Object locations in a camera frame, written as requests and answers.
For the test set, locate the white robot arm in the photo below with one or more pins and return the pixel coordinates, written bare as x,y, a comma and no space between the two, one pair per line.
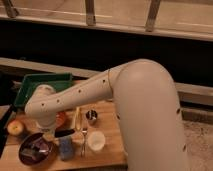
147,103

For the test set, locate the white cup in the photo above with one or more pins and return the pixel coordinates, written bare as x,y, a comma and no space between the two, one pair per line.
96,141

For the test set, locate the black brush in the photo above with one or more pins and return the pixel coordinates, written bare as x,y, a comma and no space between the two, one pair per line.
60,134

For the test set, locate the green plastic tray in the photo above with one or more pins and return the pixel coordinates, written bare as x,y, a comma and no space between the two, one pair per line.
59,81

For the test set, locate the orange bowl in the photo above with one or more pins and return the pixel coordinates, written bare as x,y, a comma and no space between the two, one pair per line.
61,118

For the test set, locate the red yellow apple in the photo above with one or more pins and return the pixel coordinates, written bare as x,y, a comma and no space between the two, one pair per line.
15,128

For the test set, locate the silver fork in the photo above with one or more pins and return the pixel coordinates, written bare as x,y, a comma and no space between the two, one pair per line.
84,133

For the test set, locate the blue sponge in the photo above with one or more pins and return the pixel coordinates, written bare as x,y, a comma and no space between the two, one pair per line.
66,149

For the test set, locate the cream banana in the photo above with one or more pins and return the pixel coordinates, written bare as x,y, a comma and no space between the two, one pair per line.
76,120

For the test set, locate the small metal cup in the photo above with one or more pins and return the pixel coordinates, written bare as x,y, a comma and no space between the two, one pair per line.
91,117

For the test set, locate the purple bowl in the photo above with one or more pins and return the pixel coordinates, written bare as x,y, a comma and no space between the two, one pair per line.
34,150

